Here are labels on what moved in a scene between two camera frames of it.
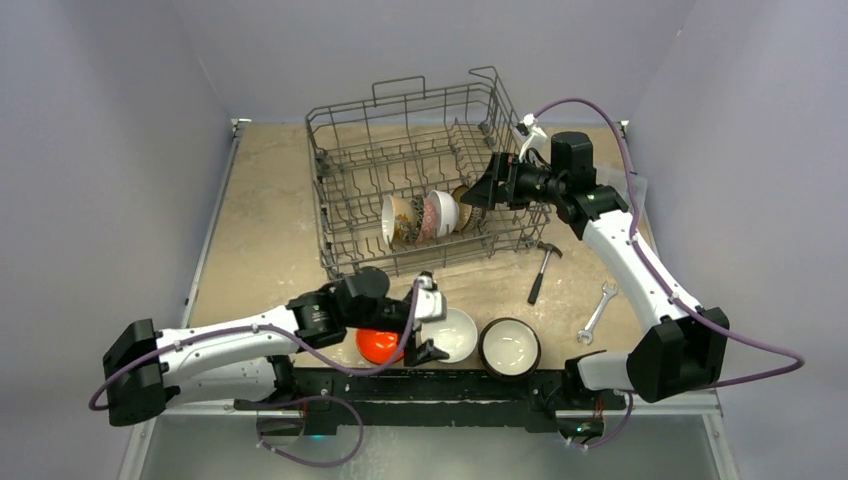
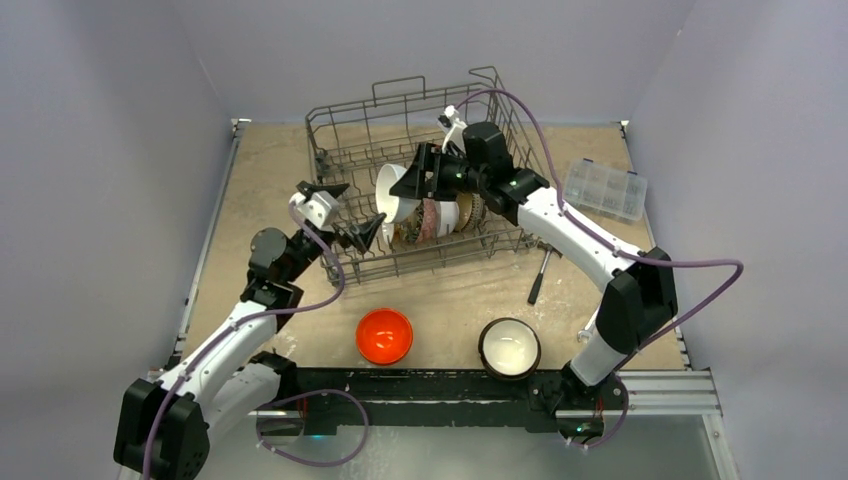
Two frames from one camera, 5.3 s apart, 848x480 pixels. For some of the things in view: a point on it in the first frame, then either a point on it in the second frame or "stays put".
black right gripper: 500,183 → 427,171
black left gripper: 415,353 → 360,234
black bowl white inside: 509,348 stays put
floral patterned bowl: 428,228 stays put
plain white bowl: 456,335 → 396,208
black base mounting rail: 433,400 stays put
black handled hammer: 548,247 stays put
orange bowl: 378,346 stays put
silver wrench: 588,331 stays put
